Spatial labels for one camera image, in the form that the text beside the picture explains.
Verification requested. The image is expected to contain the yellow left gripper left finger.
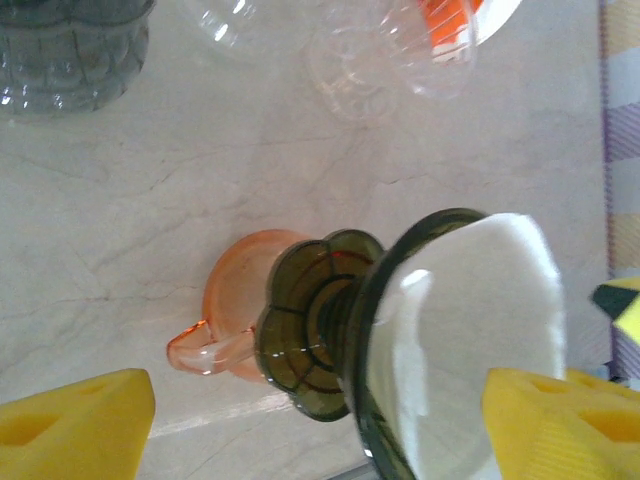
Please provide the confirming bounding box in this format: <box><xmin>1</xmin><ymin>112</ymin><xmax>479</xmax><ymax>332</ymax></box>
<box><xmin>0</xmin><ymin>368</ymin><xmax>156</xmax><ymax>480</ymax></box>

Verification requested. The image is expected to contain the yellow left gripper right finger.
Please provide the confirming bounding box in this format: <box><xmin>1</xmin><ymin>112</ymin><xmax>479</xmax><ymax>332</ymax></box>
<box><xmin>482</xmin><ymin>367</ymin><xmax>640</xmax><ymax>480</ymax></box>

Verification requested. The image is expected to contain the white paper coffee filter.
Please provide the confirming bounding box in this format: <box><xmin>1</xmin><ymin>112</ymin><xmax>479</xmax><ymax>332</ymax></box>
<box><xmin>372</xmin><ymin>212</ymin><xmax>569</xmax><ymax>480</ymax></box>

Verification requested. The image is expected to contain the orange plastic coffee dripper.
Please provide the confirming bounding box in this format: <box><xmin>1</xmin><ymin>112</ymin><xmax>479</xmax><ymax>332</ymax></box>
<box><xmin>166</xmin><ymin>228</ymin><xmax>314</xmax><ymax>385</ymax></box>

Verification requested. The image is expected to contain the dark green coffee dripper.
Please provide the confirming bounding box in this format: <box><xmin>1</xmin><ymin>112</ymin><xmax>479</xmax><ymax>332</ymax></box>
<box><xmin>253</xmin><ymin>207</ymin><xmax>494</xmax><ymax>480</ymax></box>

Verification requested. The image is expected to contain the clear plastic coffee dripper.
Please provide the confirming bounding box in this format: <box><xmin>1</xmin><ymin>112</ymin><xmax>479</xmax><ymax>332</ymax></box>
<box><xmin>303</xmin><ymin>0</ymin><xmax>484</xmax><ymax>122</ymax></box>
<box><xmin>182</xmin><ymin>0</ymin><xmax>314</xmax><ymax>64</ymax></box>

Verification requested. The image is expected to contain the grey plastic coffee dripper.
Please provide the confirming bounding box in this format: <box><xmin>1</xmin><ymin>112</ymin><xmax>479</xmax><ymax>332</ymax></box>
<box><xmin>0</xmin><ymin>0</ymin><xmax>157</xmax><ymax>115</ymax></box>

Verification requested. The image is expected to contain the orange white filter box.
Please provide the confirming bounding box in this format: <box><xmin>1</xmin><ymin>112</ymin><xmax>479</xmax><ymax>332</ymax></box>
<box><xmin>418</xmin><ymin>0</ymin><xmax>524</xmax><ymax>65</ymax></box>

